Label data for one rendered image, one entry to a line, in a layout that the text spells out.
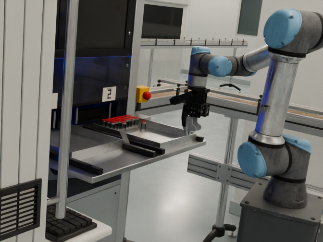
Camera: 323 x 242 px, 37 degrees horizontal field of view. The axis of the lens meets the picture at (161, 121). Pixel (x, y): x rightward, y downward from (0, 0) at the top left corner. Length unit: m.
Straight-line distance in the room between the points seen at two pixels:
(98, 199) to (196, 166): 0.93
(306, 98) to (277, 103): 1.72
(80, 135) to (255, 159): 0.73
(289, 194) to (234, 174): 1.19
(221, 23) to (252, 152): 9.36
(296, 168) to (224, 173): 1.25
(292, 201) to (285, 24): 0.60
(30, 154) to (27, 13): 0.29
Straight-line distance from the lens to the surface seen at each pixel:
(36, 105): 1.04
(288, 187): 1.68
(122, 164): 1.60
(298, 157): 1.64
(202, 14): 11.08
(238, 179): 2.84
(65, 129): 1.12
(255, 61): 1.77
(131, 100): 2.20
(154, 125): 2.09
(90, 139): 1.87
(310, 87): 3.22
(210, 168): 2.91
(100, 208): 2.23
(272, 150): 1.54
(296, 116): 2.61
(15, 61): 0.99
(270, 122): 1.53
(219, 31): 10.85
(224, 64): 1.75
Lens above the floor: 1.39
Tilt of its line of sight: 13 degrees down
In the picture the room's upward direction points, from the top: 6 degrees clockwise
